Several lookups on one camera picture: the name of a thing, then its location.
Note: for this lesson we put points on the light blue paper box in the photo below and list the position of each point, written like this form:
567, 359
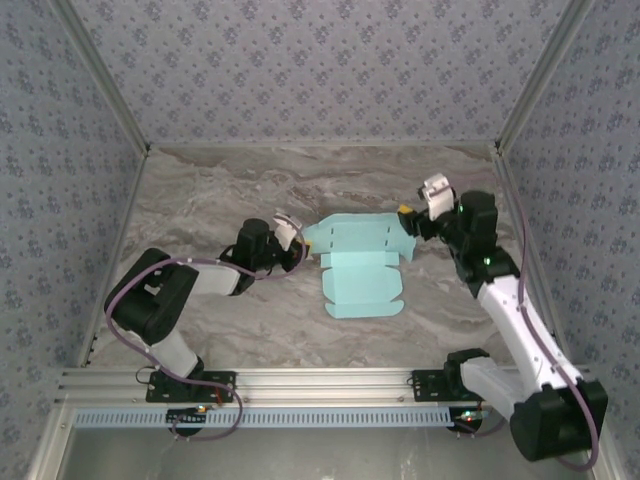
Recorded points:
360, 280

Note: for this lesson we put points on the aluminium mounting rail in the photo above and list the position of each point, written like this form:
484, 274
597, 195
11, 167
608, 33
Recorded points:
325, 385

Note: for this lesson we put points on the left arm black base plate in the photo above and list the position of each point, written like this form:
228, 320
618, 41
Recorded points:
220, 387

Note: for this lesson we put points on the aluminium table side rail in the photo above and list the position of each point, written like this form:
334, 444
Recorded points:
116, 250
505, 170

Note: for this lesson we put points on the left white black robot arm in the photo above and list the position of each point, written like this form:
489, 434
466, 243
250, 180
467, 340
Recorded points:
150, 300

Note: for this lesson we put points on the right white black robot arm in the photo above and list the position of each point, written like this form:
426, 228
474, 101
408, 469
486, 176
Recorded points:
520, 330

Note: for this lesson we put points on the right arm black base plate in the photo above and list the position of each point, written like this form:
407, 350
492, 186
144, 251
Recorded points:
425, 390

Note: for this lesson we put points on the aluminium frame post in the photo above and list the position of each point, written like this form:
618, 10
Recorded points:
541, 75
106, 75

